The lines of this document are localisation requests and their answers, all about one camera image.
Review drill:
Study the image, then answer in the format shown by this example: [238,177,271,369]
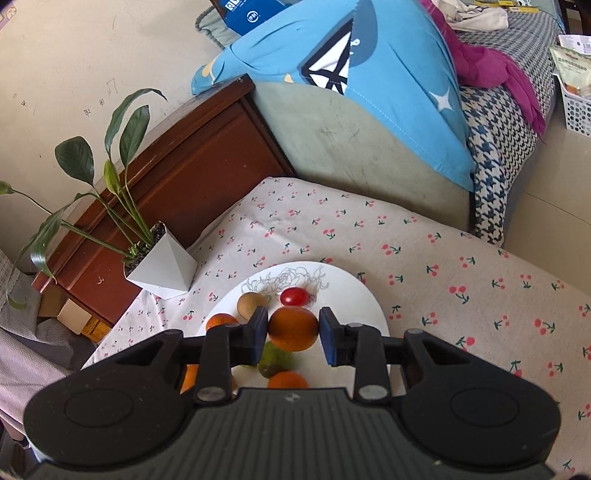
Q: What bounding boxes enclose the dark orange fruit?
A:
[205,313,239,331]

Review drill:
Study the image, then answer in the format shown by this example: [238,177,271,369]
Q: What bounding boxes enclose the brown kiwi fruit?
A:
[236,292,269,320]

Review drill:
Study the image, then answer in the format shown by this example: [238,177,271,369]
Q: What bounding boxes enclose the large green mango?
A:
[257,341,296,379]

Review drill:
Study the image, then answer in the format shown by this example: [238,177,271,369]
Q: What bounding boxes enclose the orange mandarin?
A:
[267,307,320,352]
[180,364,199,394]
[267,371,308,389]

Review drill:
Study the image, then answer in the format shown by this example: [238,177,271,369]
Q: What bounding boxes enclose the white ceramic plate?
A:
[211,261,389,393]

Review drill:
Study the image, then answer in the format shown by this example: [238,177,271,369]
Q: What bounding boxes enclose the red cherry tomato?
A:
[280,287,310,307]

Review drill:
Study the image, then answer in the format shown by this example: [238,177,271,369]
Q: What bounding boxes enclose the white geometric plant pot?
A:
[123,222,197,299]

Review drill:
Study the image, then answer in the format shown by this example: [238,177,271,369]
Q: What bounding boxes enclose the cherry print tablecloth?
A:
[92,178,590,473]

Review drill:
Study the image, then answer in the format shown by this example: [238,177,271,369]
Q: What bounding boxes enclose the green leafy plant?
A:
[0,87,168,311]

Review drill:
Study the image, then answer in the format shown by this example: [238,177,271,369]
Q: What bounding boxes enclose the cardboard box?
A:
[38,284,112,344]

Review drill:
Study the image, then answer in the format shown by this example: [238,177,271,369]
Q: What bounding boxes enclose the red wooden cabinet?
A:
[32,75,294,324]

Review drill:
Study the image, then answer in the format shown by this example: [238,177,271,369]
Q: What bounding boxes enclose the green sofa armrest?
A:
[198,6,473,229]

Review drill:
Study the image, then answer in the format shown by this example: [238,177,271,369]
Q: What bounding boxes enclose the houndstooth sofa cover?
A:
[459,11,561,246]

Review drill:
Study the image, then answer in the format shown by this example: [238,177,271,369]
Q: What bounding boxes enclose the blue patterned pillow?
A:
[190,1,475,191]

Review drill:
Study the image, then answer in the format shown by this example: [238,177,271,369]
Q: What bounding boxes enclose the magenta cloth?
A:
[421,1,546,136]

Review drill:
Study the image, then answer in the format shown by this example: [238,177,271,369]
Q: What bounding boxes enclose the white plastic basket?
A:
[553,72,591,138]

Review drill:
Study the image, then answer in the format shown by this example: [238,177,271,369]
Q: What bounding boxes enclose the blue box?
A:
[211,0,288,36]

